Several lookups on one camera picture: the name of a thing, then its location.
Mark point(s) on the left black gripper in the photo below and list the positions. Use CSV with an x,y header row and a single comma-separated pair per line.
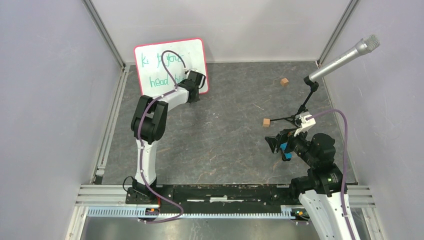
x,y
197,98

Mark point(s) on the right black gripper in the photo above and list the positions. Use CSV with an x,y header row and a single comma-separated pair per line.
x,y
274,141

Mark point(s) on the blue whiteboard eraser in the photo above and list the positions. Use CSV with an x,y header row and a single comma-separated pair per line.
x,y
286,156

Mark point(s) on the pink framed whiteboard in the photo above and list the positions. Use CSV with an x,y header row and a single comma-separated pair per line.
x,y
161,65

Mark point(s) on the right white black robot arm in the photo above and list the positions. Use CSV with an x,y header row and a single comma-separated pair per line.
x,y
323,191

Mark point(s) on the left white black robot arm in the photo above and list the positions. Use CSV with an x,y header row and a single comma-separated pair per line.
x,y
149,124

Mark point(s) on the near wooden cube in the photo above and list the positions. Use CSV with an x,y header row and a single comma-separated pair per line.
x,y
266,122

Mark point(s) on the wooden cube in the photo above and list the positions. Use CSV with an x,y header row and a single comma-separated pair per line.
x,y
266,122
284,82

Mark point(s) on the far wooden cube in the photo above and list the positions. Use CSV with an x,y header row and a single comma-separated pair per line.
x,y
284,82

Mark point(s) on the black microphone tripod stand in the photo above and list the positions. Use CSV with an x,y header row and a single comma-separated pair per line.
x,y
314,85

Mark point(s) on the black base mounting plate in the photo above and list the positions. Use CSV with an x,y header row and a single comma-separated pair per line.
x,y
218,198

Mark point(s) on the silver microphone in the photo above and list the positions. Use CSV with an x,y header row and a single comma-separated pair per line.
x,y
364,46

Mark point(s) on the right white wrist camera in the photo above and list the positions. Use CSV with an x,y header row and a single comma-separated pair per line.
x,y
306,122

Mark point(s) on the aluminium cable duct rail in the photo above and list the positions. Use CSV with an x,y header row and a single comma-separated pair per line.
x,y
153,213

